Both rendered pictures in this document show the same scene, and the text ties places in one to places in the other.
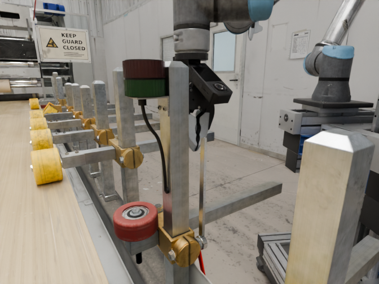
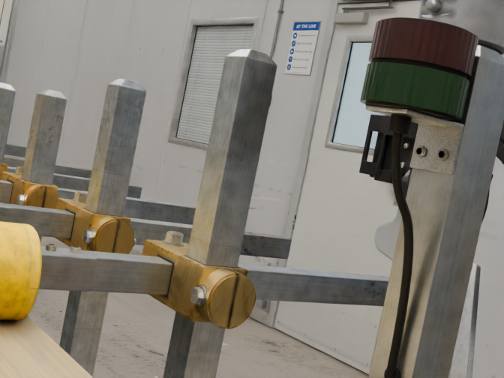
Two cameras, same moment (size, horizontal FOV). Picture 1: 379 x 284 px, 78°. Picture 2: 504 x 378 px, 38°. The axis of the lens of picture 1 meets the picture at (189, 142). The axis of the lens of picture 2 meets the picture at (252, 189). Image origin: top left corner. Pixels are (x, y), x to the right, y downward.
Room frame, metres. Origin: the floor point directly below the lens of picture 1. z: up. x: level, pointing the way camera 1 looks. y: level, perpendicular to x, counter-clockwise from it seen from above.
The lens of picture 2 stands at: (-0.08, 0.16, 1.08)
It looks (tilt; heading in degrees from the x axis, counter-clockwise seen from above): 3 degrees down; 358
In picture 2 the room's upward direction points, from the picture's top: 11 degrees clockwise
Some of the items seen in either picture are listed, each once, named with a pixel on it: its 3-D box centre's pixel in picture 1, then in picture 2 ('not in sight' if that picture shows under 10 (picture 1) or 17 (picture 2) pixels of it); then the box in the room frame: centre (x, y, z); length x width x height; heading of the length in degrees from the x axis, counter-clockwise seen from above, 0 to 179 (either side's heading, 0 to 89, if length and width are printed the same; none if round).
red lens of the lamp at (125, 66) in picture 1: (144, 69); (422, 50); (0.35, 0.06, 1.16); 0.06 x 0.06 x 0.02
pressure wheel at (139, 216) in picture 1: (137, 236); not in sight; (0.38, 0.10, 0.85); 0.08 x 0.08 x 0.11
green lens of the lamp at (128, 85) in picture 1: (145, 87); (413, 91); (0.35, 0.06, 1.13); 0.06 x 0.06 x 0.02
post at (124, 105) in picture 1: (128, 162); (202, 310); (0.59, 0.16, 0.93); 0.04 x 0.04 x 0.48; 33
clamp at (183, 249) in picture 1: (169, 234); not in sight; (0.40, 0.04, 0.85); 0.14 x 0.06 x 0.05; 33
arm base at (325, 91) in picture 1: (331, 88); not in sight; (1.06, -0.63, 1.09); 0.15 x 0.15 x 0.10
